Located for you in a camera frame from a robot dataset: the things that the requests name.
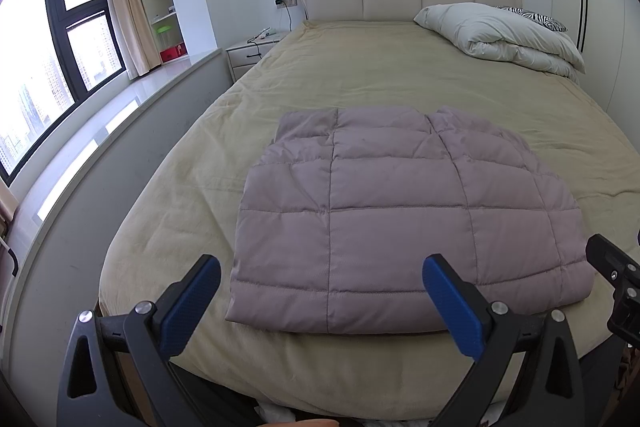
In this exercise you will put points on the green plastic item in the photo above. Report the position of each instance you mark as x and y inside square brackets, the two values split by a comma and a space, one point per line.
[164, 28]

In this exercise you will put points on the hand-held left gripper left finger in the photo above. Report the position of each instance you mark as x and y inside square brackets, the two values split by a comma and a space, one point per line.
[192, 302]

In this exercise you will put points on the red box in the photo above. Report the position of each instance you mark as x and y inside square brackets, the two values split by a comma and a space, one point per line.
[172, 54]

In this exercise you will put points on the black framed window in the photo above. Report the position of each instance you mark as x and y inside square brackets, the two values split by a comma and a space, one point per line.
[52, 32]

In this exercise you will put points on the beige curtain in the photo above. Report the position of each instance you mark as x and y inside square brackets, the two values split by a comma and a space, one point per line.
[125, 2]

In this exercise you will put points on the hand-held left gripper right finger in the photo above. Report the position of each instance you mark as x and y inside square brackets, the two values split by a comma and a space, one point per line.
[452, 307]

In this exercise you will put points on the bed with beige cover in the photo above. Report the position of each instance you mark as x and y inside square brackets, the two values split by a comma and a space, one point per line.
[350, 67]

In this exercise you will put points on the wall socket panel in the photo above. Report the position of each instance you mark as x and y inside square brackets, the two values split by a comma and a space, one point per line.
[285, 1]

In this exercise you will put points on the folded white duvet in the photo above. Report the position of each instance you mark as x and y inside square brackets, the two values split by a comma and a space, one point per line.
[490, 37]

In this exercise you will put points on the white nightstand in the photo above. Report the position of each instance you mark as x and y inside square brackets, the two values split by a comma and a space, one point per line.
[245, 57]

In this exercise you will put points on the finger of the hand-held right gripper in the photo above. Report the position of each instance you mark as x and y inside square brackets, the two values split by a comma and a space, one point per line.
[615, 264]
[627, 312]

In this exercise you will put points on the white wardrobe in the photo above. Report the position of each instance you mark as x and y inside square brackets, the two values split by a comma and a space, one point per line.
[600, 7]

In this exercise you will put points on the zebra print pillow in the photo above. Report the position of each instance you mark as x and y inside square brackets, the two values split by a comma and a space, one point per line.
[540, 19]

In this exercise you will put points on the mauve hooded puffer jacket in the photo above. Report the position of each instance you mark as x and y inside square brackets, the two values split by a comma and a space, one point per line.
[400, 217]

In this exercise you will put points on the white window sill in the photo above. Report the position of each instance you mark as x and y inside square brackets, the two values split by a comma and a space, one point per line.
[100, 132]

